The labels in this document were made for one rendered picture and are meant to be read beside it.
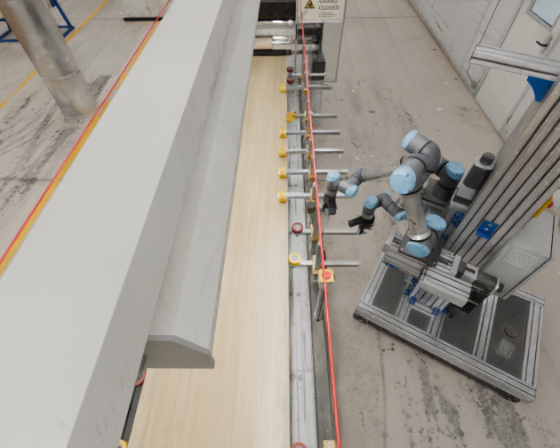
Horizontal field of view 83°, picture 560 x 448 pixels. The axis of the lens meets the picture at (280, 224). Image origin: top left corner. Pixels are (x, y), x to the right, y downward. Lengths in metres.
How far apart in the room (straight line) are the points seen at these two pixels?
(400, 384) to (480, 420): 0.56
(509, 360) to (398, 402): 0.85
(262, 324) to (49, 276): 1.66
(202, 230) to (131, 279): 0.13
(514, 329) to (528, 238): 1.11
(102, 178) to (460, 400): 2.85
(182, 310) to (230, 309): 1.62
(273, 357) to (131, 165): 1.59
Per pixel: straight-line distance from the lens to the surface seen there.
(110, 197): 0.24
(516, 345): 3.05
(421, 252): 1.82
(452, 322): 2.89
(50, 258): 0.23
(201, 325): 0.29
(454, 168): 2.28
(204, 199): 0.33
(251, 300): 1.90
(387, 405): 2.75
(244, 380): 1.77
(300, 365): 2.06
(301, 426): 2.01
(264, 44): 4.14
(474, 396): 3.00
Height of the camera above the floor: 2.62
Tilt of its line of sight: 52 degrees down
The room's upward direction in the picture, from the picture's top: 1 degrees counter-clockwise
